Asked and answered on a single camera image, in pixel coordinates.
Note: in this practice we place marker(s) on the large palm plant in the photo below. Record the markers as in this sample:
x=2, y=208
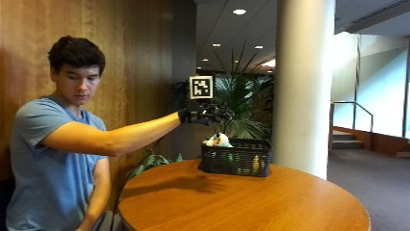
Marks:
x=244, y=102

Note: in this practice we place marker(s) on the white plush toy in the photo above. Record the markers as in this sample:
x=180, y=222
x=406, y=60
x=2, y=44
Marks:
x=219, y=140

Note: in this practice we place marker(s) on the white marker cube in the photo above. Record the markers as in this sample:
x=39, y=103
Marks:
x=200, y=87

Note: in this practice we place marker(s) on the black wicker basket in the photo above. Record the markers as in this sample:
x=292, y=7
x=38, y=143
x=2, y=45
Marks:
x=236, y=159

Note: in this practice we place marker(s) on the yellow item in basket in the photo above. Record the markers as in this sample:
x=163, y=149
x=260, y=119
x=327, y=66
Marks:
x=256, y=163

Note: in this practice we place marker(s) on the white round column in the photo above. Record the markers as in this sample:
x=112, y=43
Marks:
x=304, y=86

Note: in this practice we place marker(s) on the small green leafy plant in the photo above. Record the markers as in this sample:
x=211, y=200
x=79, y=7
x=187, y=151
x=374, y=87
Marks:
x=149, y=163

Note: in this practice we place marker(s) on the carpeted steps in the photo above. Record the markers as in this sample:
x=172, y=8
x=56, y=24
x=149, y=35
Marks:
x=346, y=140

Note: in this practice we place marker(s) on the metal stair handrail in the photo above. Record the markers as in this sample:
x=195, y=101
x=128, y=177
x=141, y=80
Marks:
x=357, y=110

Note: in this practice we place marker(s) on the the person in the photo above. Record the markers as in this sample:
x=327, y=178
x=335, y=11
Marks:
x=51, y=154

